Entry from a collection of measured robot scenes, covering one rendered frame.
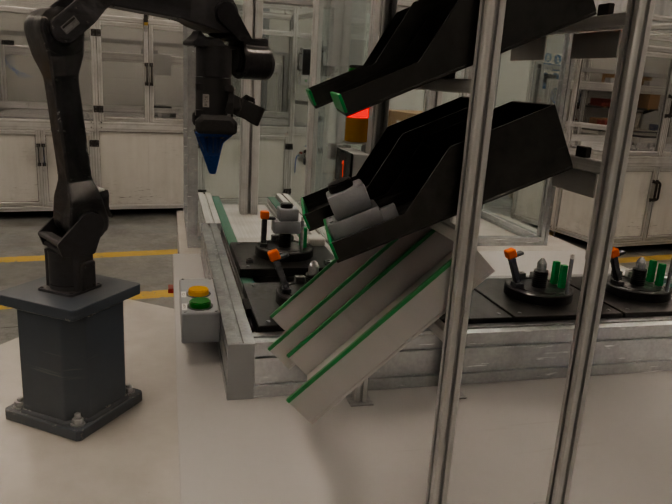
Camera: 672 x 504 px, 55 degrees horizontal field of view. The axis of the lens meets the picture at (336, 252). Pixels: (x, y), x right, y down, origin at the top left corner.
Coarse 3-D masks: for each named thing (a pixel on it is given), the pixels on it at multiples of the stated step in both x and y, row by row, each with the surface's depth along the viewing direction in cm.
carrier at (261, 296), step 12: (312, 264) 121; (300, 276) 127; (312, 276) 121; (252, 288) 129; (264, 288) 129; (276, 288) 130; (288, 288) 121; (252, 300) 122; (264, 300) 122; (276, 300) 122; (252, 312) 117; (264, 312) 116; (264, 324) 111; (276, 324) 111
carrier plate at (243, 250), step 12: (240, 252) 155; (252, 252) 155; (324, 252) 159; (240, 264) 145; (252, 264) 145; (264, 264) 146; (288, 264) 147; (300, 264) 148; (324, 264) 149; (240, 276) 142; (252, 276) 143; (264, 276) 143; (276, 276) 144; (288, 276) 145
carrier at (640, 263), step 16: (640, 272) 140; (576, 288) 143; (608, 288) 141; (624, 288) 138; (640, 288) 138; (656, 288) 139; (608, 304) 133; (624, 304) 134; (640, 304) 134; (656, 304) 135
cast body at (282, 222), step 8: (280, 208) 151; (288, 208) 151; (296, 208) 152; (280, 216) 151; (288, 216) 151; (296, 216) 152; (272, 224) 153; (280, 224) 151; (288, 224) 152; (296, 224) 152; (304, 224) 154; (280, 232) 152; (288, 232) 152; (296, 232) 153
